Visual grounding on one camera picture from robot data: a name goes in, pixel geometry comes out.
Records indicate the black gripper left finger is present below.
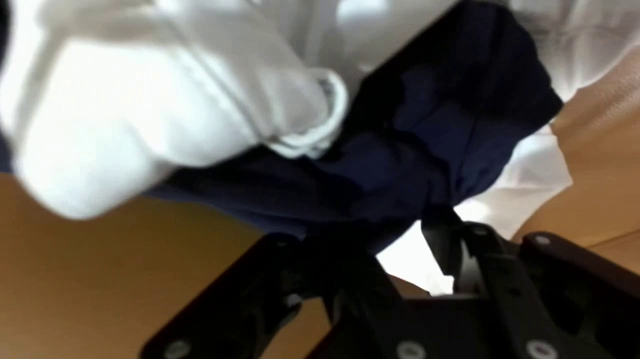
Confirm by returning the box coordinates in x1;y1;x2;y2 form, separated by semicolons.
141;234;400;359

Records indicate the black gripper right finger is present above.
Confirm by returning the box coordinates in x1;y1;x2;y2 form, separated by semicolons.
422;206;640;359

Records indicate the navy blue cloth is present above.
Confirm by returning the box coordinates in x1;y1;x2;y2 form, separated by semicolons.
155;0;562;238

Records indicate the white shirt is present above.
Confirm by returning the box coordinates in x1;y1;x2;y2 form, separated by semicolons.
0;0;640;298

